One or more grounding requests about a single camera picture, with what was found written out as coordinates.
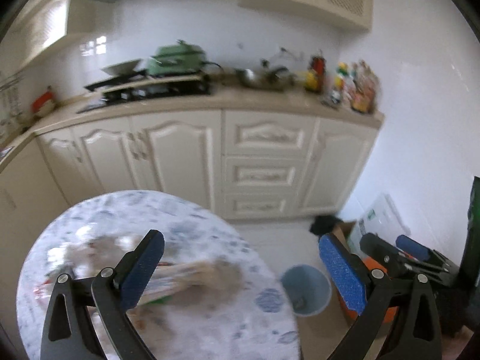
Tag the condiment bottle group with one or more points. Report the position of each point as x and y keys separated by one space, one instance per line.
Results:
x=354 y=86

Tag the black cloth on floor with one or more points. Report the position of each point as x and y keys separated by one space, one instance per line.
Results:
x=324 y=224

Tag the white rice sack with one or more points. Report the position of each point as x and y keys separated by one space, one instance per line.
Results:
x=382 y=219

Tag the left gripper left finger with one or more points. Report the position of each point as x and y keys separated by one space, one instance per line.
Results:
x=68 y=331

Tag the round table with patterned cloth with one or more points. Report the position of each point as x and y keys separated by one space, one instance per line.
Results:
x=211 y=297

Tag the long bread package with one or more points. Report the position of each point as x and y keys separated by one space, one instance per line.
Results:
x=168 y=280

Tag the bowl on induction plate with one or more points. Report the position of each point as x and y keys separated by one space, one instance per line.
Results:
x=122 y=69

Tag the gas stove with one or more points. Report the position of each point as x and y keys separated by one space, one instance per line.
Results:
x=140 y=90

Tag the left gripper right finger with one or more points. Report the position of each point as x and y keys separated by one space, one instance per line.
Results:
x=415 y=332

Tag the blue trash bin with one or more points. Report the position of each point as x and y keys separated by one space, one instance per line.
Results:
x=308 y=289

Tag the cardboard box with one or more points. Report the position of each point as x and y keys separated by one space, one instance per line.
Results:
x=342 y=230

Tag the lower cream cabinets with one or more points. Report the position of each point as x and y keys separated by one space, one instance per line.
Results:
x=241 y=165

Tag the steel wok pan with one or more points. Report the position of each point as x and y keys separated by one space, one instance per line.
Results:
x=270 y=79

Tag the green electric cooker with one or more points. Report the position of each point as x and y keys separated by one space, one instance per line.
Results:
x=181 y=58

